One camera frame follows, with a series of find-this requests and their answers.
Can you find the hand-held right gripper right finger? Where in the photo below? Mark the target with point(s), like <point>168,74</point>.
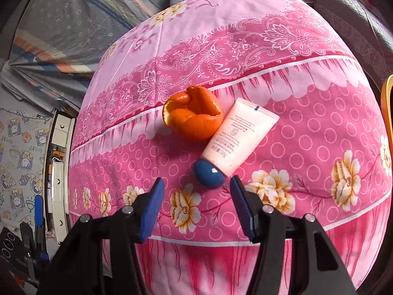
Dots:
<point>241,209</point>

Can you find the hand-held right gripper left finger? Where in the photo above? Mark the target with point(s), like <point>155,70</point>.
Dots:
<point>152,209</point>

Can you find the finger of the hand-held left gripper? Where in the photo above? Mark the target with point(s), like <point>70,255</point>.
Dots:
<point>39,212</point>

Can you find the pink tube with blue cap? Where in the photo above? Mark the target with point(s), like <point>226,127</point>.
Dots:
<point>239,135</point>

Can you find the yellow-rimmed black trash bin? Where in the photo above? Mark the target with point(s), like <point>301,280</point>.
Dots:
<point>387,104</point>

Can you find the white framed panel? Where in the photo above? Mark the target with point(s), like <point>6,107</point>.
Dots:
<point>58,178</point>

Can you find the cartoon printed cloth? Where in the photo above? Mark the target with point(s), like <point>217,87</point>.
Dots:
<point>21,159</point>

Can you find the orange peel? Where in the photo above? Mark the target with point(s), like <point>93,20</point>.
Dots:
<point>190,123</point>

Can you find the pink floral blanket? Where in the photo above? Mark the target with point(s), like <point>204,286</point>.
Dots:
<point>307,113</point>

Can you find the stack of white papers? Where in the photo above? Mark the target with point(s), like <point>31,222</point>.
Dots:
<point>18,83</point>

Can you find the folded striped blanket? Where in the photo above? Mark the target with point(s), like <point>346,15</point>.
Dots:
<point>61,21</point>

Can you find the grey quilted sofa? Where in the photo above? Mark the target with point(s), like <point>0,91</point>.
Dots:
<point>353,21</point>

